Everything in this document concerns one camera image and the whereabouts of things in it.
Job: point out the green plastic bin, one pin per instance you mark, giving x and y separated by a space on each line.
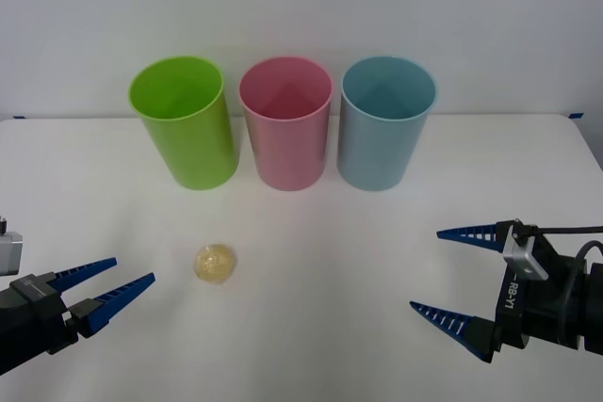
198 148

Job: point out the pale blue plastic bin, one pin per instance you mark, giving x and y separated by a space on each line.
377 152

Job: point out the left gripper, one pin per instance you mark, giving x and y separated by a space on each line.
28 336

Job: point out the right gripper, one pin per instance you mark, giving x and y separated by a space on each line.
532 310

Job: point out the pink plastic bin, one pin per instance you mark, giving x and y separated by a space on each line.
287 152

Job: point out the small yellowish plastic bottle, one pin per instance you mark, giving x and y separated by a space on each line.
216 263

